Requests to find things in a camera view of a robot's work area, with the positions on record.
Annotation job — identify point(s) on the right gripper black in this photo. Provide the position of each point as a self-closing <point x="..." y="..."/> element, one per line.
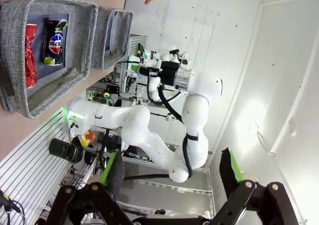
<point x="170" y="72"/>

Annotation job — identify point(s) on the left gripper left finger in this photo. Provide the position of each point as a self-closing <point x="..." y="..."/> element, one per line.
<point x="114" y="175"/>

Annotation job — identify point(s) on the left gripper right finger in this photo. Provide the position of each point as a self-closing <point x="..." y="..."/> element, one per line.
<point x="229" y="175"/>

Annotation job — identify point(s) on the black Pepsi can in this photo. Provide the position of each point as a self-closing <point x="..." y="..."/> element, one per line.
<point x="54" y="44"/>

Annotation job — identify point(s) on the crushed red soda can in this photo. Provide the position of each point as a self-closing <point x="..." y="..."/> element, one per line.
<point x="31" y="58"/>

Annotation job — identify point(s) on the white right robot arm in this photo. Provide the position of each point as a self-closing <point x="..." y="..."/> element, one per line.
<point x="134" y="120"/>

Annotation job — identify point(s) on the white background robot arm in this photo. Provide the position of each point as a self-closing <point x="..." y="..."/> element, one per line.
<point x="154" y="90"/>

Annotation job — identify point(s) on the yellow red emergency stop button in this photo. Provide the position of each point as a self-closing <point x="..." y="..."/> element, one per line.
<point x="86" y="140"/>

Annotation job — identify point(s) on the grey fabric basket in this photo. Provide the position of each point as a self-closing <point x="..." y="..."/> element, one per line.
<point x="15" y="15"/>
<point x="119" y="35"/>

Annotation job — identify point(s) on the black cylindrical holder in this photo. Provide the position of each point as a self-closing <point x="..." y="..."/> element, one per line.
<point x="61" y="149"/>

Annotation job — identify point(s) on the slotted aluminium panel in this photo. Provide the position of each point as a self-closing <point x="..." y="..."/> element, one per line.
<point x="30" y="165"/>

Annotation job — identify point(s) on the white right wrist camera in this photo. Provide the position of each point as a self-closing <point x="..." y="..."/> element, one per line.
<point x="185" y="62"/>

